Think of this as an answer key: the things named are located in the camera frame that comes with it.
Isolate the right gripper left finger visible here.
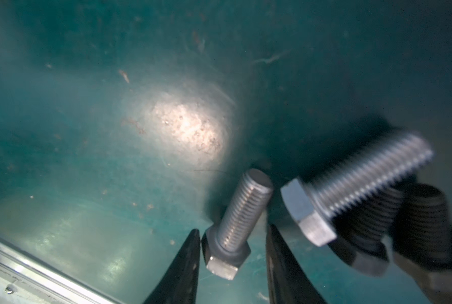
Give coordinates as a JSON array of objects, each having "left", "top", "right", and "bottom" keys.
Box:
[{"left": 144, "top": 229, "right": 201, "bottom": 304}]

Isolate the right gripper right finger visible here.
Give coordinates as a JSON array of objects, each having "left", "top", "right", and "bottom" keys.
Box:
[{"left": 265, "top": 224, "right": 326, "bottom": 303}]

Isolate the silver hex bolt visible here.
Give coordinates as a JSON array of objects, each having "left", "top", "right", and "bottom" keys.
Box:
[
  {"left": 201, "top": 168, "right": 274, "bottom": 281},
  {"left": 280, "top": 129, "right": 435, "bottom": 247}
]

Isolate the black hex bolt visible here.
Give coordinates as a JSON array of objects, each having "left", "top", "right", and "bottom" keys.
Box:
[
  {"left": 328, "top": 186, "right": 405, "bottom": 277},
  {"left": 393, "top": 184, "right": 452, "bottom": 303}
]

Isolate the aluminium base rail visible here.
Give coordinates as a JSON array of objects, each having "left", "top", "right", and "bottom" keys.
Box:
[{"left": 0, "top": 239, "right": 121, "bottom": 303}]

